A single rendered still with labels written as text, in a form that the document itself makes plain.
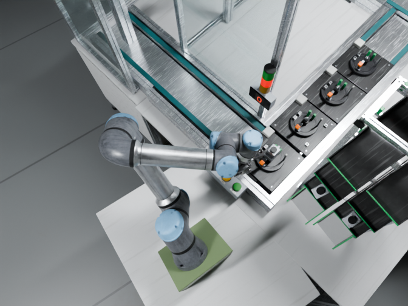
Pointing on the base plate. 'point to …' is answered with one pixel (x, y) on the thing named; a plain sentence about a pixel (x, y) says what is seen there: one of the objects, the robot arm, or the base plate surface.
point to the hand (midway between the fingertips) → (240, 170)
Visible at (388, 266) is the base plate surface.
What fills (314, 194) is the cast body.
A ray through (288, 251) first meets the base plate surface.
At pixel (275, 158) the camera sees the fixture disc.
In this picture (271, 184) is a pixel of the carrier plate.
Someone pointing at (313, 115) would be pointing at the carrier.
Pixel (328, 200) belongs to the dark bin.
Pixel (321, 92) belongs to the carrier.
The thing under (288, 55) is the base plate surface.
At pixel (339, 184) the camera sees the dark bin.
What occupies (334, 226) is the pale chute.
